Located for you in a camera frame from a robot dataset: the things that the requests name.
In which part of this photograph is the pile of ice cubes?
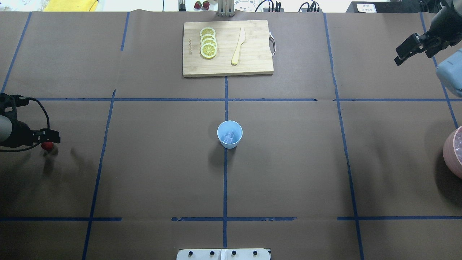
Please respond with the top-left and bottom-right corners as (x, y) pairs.
(453, 126), (462, 164)

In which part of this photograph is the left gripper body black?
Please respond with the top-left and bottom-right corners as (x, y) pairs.
(10, 121), (36, 148)

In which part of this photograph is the light blue cup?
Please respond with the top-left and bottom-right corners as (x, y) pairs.
(217, 120), (244, 149)

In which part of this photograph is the yellow cloth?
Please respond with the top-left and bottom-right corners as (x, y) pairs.
(44, 0), (99, 12)

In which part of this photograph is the spare strawberry left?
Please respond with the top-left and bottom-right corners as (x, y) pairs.
(193, 0), (202, 10)

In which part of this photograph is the yellow plastic knife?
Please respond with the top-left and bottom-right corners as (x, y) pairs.
(231, 27), (246, 66)

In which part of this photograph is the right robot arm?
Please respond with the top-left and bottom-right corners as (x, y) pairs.
(426, 0), (462, 97)

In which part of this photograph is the aluminium frame post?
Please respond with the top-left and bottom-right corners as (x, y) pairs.
(217, 0), (235, 17)

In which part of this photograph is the red strawberry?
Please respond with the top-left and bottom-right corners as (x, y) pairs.
(41, 142), (54, 151)

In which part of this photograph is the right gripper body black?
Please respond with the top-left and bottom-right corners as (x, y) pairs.
(424, 0), (462, 58)

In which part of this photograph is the spare strawberry right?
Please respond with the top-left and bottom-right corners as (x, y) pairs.
(202, 1), (210, 10)

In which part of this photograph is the spare strawberry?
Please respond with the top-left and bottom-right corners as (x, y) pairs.
(202, 1), (210, 10)
(193, 0), (202, 10)

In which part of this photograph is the white mounting post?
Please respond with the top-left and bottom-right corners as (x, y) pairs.
(176, 248), (272, 260)

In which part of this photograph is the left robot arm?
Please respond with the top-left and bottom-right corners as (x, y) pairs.
(0, 115), (61, 148)

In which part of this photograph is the pink bowl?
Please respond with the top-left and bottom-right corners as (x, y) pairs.
(443, 130), (462, 179)

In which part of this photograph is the wooden cutting board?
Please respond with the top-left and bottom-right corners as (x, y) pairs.
(183, 20), (274, 77)

